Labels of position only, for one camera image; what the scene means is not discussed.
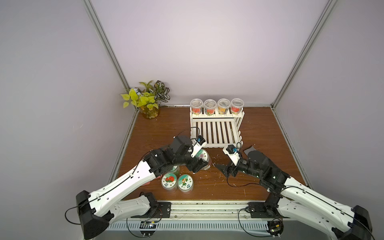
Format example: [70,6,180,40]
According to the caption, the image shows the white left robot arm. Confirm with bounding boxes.
[75,136,208,240]

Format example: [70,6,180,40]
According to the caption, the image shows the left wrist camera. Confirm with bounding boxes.
[191,135,207,158]

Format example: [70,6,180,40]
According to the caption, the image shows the aluminium front rail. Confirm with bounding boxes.
[107,199,335,223]

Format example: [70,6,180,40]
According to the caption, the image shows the jar with orange flower lid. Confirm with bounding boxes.
[178,174,194,194]

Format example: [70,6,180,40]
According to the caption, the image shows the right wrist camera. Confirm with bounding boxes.
[223,145,242,166]

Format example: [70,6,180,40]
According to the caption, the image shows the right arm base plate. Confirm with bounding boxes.
[248,202,281,219]

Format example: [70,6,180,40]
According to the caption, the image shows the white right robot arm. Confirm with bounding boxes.
[217,145,374,240]

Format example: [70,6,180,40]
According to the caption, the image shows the clear seed container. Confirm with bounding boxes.
[217,99,231,115]
[204,99,217,116]
[231,98,244,115]

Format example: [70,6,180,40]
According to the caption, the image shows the jar with strawberry lid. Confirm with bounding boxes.
[161,173,178,193]

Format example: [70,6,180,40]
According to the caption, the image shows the clear container red seeds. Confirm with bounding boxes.
[190,99,204,115]

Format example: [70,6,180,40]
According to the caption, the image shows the left controller board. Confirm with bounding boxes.
[139,221,158,238]

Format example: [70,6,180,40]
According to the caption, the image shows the black blue garden glove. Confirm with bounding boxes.
[244,146,256,155]

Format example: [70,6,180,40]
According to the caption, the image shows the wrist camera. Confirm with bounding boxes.
[223,145,242,166]
[191,135,207,158]

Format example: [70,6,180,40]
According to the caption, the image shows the green potted plant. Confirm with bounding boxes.
[120,80,171,120]

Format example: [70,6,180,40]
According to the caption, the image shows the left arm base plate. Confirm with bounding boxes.
[132,202,172,219]

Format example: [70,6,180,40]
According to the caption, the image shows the white wooden slatted shelf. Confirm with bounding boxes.
[190,109,245,148]

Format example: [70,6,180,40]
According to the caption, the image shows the controller board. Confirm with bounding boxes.
[139,221,158,238]
[267,219,284,237]

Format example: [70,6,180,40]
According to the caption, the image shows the jar with tree lid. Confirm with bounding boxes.
[170,166,180,176]

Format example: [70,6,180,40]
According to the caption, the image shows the right controller board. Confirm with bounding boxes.
[267,219,284,237]

